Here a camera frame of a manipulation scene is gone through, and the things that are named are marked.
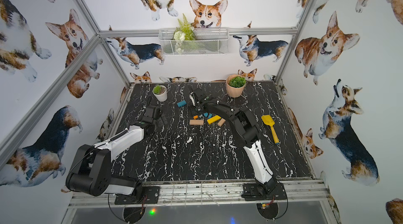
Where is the short teal block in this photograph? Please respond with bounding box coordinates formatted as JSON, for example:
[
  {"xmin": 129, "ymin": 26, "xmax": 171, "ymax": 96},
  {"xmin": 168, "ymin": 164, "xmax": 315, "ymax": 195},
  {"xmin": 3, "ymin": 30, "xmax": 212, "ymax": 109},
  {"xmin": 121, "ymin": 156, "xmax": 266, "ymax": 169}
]
[{"xmin": 177, "ymin": 100, "xmax": 187, "ymax": 108}]

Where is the natural wood block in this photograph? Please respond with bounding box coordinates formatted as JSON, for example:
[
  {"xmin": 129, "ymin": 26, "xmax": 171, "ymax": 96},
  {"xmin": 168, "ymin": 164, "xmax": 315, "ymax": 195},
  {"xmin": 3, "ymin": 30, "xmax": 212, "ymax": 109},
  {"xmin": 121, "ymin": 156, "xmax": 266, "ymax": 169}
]
[
  {"xmin": 217, "ymin": 119, "xmax": 226, "ymax": 127},
  {"xmin": 190, "ymin": 119, "xmax": 204, "ymax": 125}
]

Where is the yellow block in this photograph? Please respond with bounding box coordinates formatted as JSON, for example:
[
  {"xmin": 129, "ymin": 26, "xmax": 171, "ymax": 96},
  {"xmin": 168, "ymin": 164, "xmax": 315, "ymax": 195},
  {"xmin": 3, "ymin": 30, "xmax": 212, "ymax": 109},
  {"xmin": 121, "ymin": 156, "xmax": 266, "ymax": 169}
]
[{"xmin": 207, "ymin": 116, "xmax": 221, "ymax": 124}]

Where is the long teal block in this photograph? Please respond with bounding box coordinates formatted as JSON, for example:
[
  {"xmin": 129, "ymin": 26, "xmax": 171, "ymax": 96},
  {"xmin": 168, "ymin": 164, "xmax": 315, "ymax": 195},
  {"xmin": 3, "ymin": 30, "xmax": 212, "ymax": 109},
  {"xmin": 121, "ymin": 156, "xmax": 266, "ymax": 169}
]
[{"xmin": 203, "ymin": 113, "xmax": 213, "ymax": 119}]

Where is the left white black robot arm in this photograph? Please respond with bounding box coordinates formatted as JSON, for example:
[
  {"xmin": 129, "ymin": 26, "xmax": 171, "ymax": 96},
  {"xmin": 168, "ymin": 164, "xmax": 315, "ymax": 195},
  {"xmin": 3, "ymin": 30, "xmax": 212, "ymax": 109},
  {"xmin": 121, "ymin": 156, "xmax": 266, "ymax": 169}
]
[{"xmin": 66, "ymin": 96, "xmax": 167, "ymax": 203}]

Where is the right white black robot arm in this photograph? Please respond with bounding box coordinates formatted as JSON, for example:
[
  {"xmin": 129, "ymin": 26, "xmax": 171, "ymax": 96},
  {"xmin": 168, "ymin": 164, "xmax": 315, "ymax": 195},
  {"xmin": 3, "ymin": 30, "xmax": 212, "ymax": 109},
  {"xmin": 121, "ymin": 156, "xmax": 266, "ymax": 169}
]
[{"xmin": 189, "ymin": 88, "xmax": 278, "ymax": 200}]

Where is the small white plant pot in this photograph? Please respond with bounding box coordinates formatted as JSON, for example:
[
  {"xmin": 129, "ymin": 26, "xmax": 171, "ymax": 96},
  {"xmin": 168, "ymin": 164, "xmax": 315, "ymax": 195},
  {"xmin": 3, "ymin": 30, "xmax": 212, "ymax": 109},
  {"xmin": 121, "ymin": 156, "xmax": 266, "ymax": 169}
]
[{"xmin": 153, "ymin": 85, "xmax": 167, "ymax": 102}]

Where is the terracotta plant pot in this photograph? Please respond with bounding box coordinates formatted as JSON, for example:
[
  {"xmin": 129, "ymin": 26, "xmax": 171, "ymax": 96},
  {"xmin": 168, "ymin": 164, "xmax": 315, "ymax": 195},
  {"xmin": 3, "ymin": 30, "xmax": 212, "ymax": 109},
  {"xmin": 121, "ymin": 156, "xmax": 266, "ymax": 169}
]
[{"xmin": 226, "ymin": 75, "xmax": 247, "ymax": 98}]

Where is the yellow toy shovel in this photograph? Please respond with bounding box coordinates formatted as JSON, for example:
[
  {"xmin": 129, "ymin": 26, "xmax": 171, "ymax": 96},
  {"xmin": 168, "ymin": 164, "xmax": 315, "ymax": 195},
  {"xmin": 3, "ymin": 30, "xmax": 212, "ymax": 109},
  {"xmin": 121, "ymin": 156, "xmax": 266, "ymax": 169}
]
[{"xmin": 261, "ymin": 115, "xmax": 280, "ymax": 145}]

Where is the green fern with white flower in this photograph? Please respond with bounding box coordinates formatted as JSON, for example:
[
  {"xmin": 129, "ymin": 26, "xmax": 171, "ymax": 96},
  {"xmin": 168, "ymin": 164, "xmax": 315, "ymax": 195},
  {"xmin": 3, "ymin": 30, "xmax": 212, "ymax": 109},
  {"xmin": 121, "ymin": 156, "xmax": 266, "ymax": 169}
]
[{"xmin": 173, "ymin": 14, "xmax": 196, "ymax": 54}]

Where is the white wire wall basket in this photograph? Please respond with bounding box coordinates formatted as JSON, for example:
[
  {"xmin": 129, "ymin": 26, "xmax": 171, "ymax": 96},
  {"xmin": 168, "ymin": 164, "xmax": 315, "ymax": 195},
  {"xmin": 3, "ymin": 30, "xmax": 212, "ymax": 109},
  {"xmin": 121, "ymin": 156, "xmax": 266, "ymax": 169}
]
[{"xmin": 158, "ymin": 28, "xmax": 229, "ymax": 56}]

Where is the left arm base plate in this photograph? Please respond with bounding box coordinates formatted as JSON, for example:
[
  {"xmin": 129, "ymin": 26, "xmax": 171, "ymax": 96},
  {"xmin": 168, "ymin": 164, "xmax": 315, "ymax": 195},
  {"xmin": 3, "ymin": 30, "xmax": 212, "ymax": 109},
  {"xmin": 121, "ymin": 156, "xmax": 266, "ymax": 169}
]
[{"xmin": 114, "ymin": 186, "xmax": 161, "ymax": 205}]

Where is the aluminium front rail frame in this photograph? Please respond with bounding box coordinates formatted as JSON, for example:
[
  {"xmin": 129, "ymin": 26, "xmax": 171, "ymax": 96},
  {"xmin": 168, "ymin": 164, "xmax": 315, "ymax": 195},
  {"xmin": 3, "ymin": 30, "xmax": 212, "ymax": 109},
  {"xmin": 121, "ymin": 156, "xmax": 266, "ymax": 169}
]
[{"xmin": 68, "ymin": 180, "xmax": 330, "ymax": 209}]

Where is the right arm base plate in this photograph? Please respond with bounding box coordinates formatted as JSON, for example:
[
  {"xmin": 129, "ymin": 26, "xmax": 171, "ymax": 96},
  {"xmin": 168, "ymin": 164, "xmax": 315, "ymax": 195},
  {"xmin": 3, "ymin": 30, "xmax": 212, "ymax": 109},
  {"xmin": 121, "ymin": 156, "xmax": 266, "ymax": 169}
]
[{"xmin": 241, "ymin": 183, "xmax": 288, "ymax": 202}]

